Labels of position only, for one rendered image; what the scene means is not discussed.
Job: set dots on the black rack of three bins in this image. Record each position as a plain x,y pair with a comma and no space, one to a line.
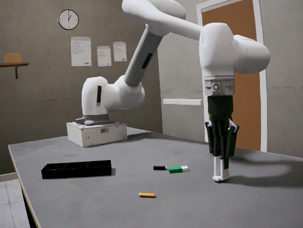
77,169

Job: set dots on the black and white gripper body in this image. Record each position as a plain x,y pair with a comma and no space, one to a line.
220,109

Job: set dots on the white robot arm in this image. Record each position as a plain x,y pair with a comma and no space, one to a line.
221,55

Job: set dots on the white domino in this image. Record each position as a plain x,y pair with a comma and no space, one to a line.
217,178

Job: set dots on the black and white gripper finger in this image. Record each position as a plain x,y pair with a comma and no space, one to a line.
228,143
214,145

